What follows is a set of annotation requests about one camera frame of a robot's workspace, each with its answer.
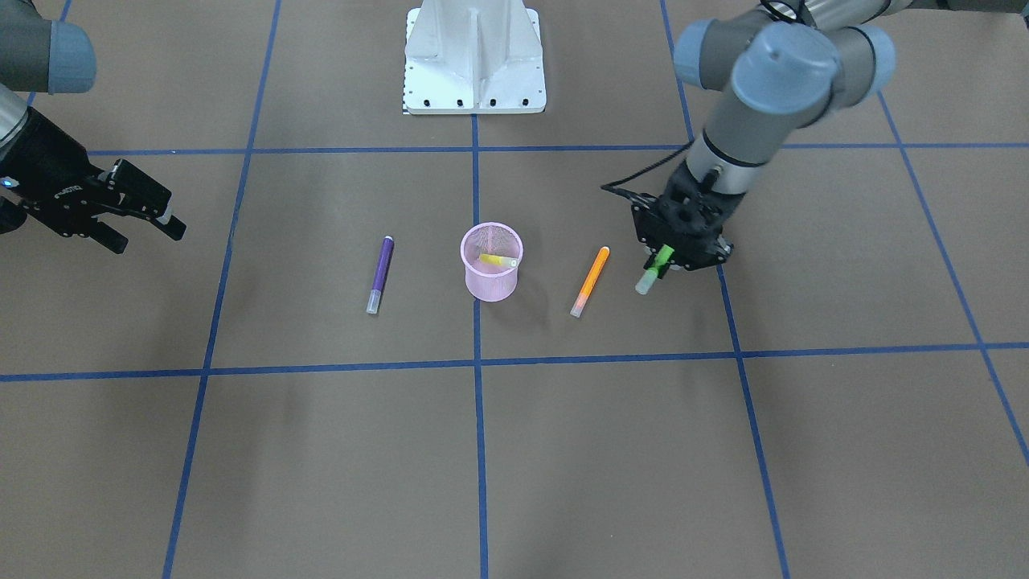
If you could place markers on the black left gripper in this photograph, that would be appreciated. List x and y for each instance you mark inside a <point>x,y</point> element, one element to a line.
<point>709,247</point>

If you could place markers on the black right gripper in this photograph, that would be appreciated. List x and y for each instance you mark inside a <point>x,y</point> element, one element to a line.
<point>42,165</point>

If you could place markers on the green marker pen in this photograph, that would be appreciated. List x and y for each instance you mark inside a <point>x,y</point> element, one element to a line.
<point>658,263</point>

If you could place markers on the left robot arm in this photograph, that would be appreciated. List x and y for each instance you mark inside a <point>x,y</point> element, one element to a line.
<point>783,66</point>

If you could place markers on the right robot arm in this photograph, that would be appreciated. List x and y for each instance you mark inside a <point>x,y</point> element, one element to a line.
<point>42,55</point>

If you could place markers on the orange marker pen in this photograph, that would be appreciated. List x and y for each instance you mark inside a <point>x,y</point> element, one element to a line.
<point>588,286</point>

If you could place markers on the purple marker pen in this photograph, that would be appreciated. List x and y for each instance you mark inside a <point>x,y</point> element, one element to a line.
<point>381,275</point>

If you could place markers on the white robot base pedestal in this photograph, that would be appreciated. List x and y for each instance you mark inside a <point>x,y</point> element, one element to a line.
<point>473,58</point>

